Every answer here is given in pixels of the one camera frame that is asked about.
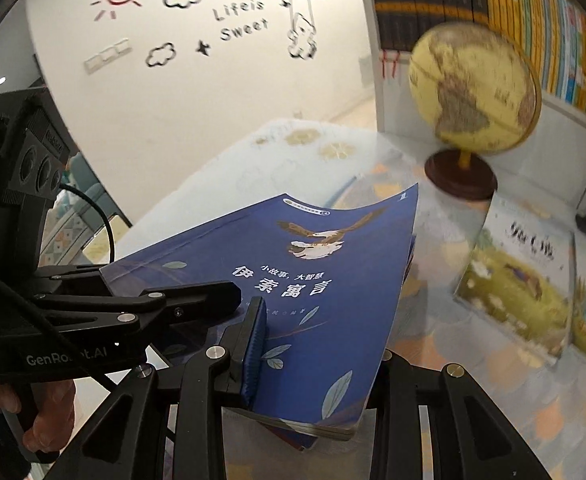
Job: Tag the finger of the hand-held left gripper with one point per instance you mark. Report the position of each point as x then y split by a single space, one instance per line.
198 300
73 273

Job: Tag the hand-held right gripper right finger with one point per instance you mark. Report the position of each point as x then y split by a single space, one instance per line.
393 375

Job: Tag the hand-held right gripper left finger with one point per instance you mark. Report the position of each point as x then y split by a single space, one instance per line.
253 345

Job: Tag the dark blue bird cover book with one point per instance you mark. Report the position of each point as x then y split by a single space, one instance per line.
323 260

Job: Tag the person's left hand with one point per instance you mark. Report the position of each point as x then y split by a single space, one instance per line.
58 400

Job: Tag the white bookshelf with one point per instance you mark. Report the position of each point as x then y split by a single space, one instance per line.
390 110

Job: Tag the yellow globe on wooden base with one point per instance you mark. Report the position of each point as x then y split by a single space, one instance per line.
468 95

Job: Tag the row of orange yellow spines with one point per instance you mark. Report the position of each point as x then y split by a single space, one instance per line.
548 35

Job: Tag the row of black hardcover volumes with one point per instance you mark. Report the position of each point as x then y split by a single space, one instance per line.
423 0

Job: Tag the white light switch panel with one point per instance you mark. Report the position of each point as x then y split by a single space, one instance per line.
108 56

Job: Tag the black star wall decal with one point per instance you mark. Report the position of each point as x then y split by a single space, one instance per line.
203 48

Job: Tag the black lettering wall decal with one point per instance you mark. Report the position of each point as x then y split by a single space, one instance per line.
240 22

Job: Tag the swing bear wall decal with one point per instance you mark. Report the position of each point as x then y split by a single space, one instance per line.
303 35

